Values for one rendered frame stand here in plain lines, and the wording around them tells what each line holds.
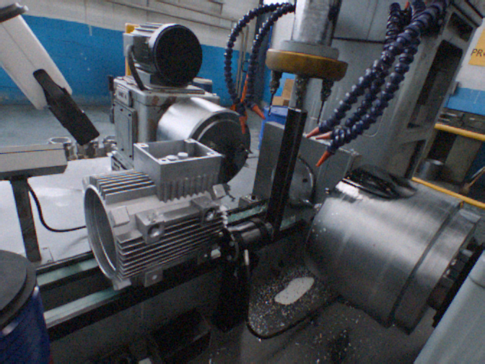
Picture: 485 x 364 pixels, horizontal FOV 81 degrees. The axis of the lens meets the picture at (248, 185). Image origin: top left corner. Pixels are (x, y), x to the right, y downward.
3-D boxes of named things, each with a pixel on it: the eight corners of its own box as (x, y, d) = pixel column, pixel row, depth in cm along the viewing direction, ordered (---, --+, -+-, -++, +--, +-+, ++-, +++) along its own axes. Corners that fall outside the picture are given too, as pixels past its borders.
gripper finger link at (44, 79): (22, 62, 36) (53, 100, 40) (36, 75, 31) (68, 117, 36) (31, 58, 37) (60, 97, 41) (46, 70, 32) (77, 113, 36)
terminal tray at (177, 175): (188, 170, 61) (190, 138, 58) (218, 191, 54) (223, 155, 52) (133, 180, 53) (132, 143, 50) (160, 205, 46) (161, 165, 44)
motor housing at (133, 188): (175, 221, 70) (179, 147, 62) (222, 266, 58) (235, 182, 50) (85, 248, 57) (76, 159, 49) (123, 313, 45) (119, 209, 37)
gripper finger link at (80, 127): (46, 105, 37) (79, 145, 41) (52, 110, 35) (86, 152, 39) (69, 92, 38) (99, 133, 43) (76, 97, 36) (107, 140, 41)
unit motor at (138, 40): (160, 127, 134) (163, 25, 116) (198, 150, 113) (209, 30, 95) (101, 129, 117) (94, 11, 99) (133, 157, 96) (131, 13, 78)
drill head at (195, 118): (195, 151, 120) (200, 89, 110) (252, 186, 97) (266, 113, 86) (136, 157, 104) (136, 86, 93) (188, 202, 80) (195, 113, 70)
